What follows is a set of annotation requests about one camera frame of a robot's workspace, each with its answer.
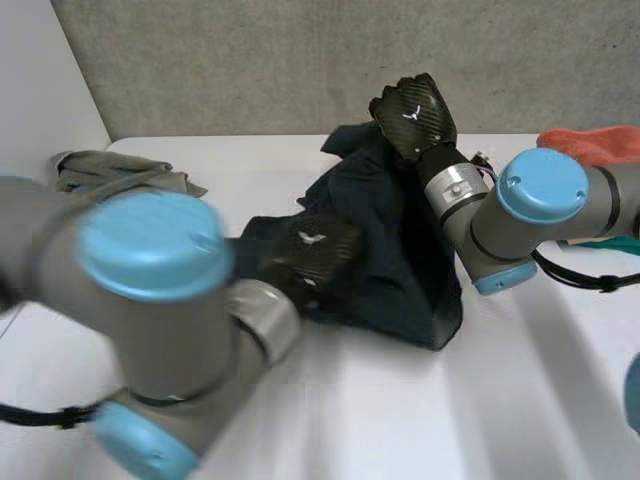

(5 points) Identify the black cable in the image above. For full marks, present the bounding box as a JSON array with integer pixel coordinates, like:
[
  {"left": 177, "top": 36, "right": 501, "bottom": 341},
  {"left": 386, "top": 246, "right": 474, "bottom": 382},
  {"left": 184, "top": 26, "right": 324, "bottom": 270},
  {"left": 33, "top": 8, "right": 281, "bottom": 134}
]
[
  {"left": 0, "top": 400, "right": 101, "bottom": 430},
  {"left": 529, "top": 248, "right": 640, "bottom": 293}
]

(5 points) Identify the dark blue cloth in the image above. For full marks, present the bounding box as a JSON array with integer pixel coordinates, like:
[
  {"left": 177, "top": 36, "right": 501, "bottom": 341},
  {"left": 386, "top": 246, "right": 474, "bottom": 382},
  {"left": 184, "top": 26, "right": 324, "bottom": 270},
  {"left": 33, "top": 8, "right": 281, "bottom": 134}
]
[{"left": 234, "top": 119, "right": 464, "bottom": 351}]

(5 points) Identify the teal towel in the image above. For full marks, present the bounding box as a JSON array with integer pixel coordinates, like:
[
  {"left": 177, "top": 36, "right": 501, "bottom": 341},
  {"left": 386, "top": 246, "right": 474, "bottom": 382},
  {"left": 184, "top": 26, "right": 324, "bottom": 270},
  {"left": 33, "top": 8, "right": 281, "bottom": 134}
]
[{"left": 559, "top": 234, "right": 640, "bottom": 259}]

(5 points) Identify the coral towel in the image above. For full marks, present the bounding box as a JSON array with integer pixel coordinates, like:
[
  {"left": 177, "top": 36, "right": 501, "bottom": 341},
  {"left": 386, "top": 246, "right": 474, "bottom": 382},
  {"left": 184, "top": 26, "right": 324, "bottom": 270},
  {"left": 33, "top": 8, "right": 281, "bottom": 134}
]
[{"left": 535, "top": 125, "right": 640, "bottom": 167}]

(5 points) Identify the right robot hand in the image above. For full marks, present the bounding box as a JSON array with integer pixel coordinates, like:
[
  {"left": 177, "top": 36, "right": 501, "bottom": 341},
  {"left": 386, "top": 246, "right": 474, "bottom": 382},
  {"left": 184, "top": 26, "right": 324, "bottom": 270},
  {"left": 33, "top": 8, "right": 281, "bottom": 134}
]
[{"left": 369, "top": 72, "right": 458, "bottom": 162}]

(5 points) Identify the grey towel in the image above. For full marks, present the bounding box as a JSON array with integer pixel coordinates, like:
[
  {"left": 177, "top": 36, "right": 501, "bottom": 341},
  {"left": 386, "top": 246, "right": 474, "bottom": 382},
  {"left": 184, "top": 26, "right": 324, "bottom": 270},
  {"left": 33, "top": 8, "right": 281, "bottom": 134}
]
[{"left": 48, "top": 149, "right": 209, "bottom": 200}]

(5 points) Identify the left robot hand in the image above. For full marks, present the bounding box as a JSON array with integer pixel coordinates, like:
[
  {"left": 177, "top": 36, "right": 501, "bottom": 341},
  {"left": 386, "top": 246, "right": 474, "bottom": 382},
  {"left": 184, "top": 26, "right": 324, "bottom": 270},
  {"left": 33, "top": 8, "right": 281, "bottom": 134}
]
[{"left": 253, "top": 212, "right": 364, "bottom": 312}]

